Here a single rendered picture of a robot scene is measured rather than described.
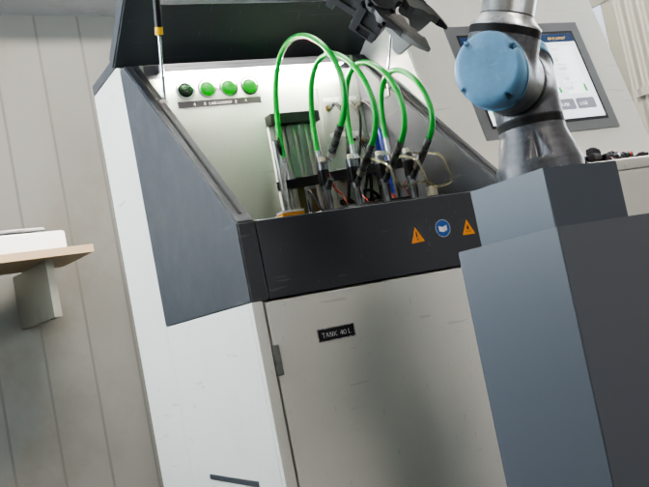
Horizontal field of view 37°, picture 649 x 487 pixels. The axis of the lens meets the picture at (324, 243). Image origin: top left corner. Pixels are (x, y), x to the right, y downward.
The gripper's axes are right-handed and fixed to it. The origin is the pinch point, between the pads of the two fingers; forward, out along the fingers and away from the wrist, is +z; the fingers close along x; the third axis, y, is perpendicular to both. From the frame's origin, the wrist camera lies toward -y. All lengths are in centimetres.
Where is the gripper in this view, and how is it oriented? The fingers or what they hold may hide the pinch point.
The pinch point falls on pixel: (435, 32)
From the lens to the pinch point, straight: 175.9
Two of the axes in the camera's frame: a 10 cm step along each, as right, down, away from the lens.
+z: 8.3, 5.6, -0.4
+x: -4.6, 6.3, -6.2
